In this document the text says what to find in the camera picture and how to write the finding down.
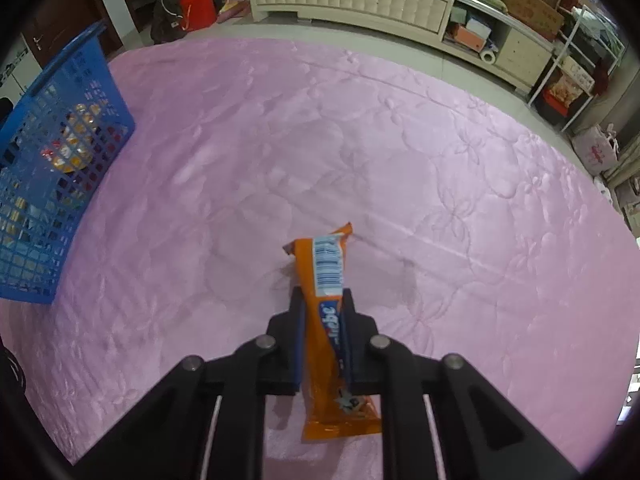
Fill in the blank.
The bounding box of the orange snack bar pack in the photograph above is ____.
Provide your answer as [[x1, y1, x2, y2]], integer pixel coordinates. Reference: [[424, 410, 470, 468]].
[[284, 223, 382, 441]]

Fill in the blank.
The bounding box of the yellow orange snack bag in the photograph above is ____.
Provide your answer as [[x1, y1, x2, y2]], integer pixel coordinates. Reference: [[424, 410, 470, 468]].
[[40, 101, 122, 174]]

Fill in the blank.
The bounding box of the pink quilted cloth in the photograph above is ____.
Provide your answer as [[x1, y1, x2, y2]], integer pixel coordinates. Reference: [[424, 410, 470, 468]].
[[1, 38, 639, 469]]

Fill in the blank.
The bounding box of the pink tote bag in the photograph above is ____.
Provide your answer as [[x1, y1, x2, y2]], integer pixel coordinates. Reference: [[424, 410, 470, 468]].
[[572, 124, 620, 177]]

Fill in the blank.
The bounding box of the blue plastic basket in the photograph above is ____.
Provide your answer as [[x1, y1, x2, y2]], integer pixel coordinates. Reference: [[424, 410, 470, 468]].
[[0, 22, 136, 304]]

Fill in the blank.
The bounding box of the white paper roll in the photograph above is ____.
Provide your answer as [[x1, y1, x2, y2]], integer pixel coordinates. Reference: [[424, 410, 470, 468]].
[[480, 49, 498, 65]]

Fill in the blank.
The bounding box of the white metal shelf rack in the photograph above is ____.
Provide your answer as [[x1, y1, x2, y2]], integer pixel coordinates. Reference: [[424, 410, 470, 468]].
[[528, 3, 627, 132]]

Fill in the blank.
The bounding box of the black bag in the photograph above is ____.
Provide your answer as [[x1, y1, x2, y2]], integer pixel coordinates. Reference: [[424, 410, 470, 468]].
[[150, 0, 186, 44]]

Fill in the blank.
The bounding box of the cardboard box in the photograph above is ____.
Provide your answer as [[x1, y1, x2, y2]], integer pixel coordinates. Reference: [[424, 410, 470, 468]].
[[502, 0, 564, 41]]

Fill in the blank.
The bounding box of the red shopping bag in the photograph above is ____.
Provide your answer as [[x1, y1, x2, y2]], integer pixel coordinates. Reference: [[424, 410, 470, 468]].
[[180, 0, 217, 32]]

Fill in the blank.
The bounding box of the cream TV cabinet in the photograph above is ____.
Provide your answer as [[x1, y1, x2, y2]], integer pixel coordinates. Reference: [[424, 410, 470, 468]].
[[250, 0, 553, 94]]

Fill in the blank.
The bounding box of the dark brown door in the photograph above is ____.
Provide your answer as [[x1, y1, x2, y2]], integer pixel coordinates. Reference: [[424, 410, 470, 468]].
[[22, 0, 122, 68]]

